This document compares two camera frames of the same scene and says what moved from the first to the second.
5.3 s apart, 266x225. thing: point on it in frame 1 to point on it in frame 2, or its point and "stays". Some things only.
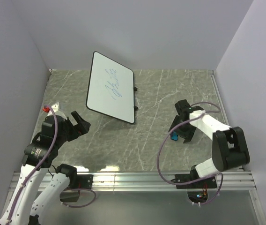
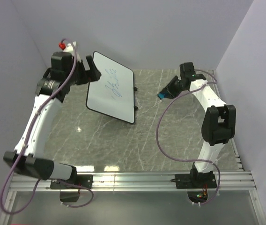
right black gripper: x=188 y=135 to x=170 y=85
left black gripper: x=81 y=128 to x=92 y=74
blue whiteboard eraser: x=174 y=136 to x=162 y=95
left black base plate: x=82 y=181 stays
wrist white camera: x=58 y=112 to x=69 y=48
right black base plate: x=193 y=176 stays
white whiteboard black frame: x=111 y=88 stays
